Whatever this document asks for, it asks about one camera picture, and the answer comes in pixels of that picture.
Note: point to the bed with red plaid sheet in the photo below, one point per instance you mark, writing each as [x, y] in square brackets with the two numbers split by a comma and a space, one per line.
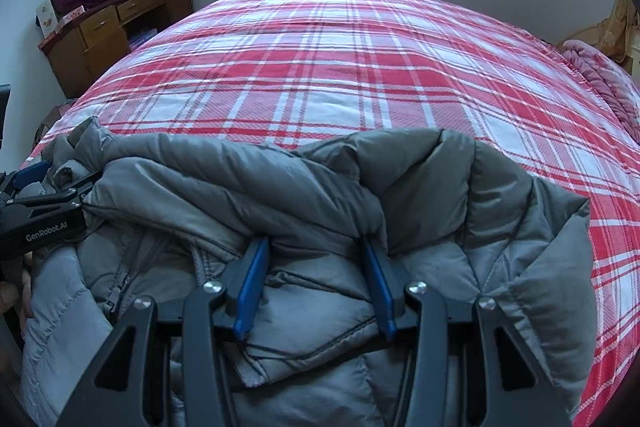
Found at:
[320, 72]

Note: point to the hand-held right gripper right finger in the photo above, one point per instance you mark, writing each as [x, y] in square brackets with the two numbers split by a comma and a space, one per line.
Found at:
[380, 287]

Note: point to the stack of boxes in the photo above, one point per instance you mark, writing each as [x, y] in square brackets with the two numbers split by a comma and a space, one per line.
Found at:
[142, 38]

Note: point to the brown wooden desk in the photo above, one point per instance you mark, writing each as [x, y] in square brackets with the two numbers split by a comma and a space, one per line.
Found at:
[115, 27]

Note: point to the pile of clothes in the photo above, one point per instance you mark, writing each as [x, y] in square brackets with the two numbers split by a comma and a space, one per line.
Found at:
[54, 118]

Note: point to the grey puffer jacket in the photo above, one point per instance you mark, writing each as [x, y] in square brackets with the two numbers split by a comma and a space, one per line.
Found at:
[310, 207]

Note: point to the white printed box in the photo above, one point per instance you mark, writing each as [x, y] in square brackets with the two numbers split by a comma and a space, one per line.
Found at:
[47, 17]

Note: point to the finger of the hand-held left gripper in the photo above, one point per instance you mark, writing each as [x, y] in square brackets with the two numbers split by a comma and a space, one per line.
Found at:
[60, 193]
[32, 173]

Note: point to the long beige patterned curtain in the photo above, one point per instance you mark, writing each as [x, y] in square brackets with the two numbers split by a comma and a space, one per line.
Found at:
[622, 24]

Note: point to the person's left hand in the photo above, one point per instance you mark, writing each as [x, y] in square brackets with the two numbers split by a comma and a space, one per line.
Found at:
[9, 297]

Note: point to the pink flat box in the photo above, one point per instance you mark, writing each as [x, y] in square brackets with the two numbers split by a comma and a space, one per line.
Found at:
[65, 27]

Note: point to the pink folded quilt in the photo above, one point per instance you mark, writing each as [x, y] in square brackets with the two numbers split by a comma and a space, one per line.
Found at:
[605, 77]

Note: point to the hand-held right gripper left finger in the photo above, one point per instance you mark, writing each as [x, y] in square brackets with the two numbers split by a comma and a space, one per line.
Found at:
[252, 279]

